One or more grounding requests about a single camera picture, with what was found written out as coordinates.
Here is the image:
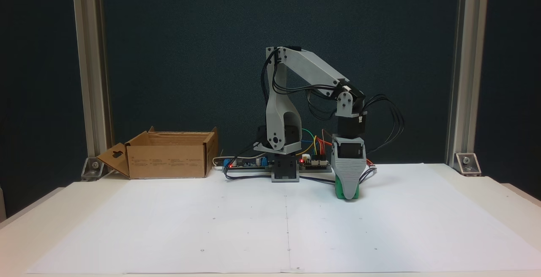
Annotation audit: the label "aluminium frame post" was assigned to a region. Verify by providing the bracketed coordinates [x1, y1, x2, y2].
[445, 0, 491, 165]
[71, 0, 114, 159]

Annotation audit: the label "brown cardboard box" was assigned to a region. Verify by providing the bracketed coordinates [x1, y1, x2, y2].
[96, 126, 219, 180]

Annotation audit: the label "metal corner bracket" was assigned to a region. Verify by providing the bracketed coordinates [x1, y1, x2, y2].
[81, 156, 106, 181]
[454, 152, 482, 177]

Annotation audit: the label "coloured jumper wires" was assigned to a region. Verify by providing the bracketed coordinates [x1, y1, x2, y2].
[296, 129, 334, 160]

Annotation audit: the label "circuit board with white connectors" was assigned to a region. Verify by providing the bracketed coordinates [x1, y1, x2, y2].
[298, 154, 333, 173]

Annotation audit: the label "green die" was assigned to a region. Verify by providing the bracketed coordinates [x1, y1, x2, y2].
[335, 177, 361, 200]

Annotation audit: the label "blue power circuit board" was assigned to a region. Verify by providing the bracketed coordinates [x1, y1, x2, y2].
[222, 155, 272, 173]

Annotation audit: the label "black wrist wire bundle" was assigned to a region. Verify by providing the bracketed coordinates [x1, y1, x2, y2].
[361, 93, 405, 154]

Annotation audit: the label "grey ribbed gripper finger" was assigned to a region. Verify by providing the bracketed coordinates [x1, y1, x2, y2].
[333, 166, 365, 201]

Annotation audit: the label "black elbow wire loops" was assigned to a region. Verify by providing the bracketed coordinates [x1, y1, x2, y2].
[260, 47, 341, 121]

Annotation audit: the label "black cable with white plug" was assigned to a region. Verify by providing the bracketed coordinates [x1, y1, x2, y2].
[223, 142, 377, 186]

